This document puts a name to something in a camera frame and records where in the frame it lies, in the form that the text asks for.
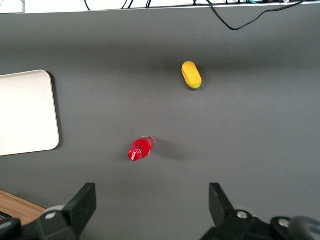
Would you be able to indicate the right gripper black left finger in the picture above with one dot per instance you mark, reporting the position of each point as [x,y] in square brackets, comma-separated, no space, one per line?
[75,215]

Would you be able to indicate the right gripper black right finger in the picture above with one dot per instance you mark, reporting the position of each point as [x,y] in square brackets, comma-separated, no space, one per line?
[225,220]

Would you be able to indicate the cream rectangular tray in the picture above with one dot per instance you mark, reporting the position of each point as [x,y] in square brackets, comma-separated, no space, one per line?
[25,112]

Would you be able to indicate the wooden drawer cabinet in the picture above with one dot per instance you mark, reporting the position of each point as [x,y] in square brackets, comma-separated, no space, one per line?
[15,207]

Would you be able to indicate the red soda bottle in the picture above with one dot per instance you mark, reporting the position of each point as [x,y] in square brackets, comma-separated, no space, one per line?
[141,147]

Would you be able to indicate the yellow lemon toy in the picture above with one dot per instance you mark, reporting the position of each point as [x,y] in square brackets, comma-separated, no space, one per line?
[191,75]

